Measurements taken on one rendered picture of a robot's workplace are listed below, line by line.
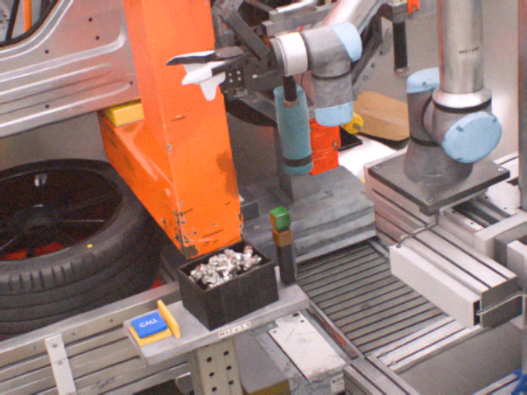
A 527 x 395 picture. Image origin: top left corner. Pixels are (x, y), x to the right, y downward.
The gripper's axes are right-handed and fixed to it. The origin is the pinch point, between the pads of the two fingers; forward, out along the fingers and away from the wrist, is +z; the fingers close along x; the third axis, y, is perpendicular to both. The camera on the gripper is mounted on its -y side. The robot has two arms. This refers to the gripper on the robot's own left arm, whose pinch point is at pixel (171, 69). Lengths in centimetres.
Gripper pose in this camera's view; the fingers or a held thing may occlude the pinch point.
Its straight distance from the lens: 202.9
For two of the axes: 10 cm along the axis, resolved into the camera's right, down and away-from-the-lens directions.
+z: -9.5, 2.4, -1.9
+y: 1.5, 9.1, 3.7
